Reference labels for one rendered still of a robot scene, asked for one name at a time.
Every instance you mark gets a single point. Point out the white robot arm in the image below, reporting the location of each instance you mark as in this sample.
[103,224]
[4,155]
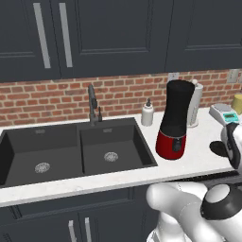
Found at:
[186,208]

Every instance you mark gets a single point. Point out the red and black blender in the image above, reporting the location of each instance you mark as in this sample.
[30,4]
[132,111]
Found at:
[176,107]

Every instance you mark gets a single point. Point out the white soap dispenser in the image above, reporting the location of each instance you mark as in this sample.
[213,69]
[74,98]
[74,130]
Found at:
[147,115]

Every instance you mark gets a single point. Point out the black sink tap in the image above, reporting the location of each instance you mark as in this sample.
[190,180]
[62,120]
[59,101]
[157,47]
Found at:
[92,104]

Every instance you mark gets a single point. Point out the black double sink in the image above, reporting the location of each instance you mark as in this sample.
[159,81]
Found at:
[63,151]

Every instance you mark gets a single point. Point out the white paper towel roll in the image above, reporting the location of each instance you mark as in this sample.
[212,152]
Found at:
[194,107]

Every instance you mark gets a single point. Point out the dark panel under sink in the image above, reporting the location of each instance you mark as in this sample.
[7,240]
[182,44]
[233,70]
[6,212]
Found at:
[72,203]

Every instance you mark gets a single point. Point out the dark base cupboard door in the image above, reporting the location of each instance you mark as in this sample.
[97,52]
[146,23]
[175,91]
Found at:
[38,228]
[116,223]

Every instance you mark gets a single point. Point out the grey kitchen scale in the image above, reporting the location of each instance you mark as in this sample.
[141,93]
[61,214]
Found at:
[224,114]

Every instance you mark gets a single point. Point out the yellow jar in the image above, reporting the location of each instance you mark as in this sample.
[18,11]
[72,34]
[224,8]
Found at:
[238,104]

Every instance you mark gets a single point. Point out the white wall socket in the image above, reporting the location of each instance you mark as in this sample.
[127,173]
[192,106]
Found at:
[233,76]
[173,77]

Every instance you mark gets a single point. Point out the dark wall cupboard door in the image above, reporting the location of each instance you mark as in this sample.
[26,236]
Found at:
[116,34]
[15,38]
[204,31]

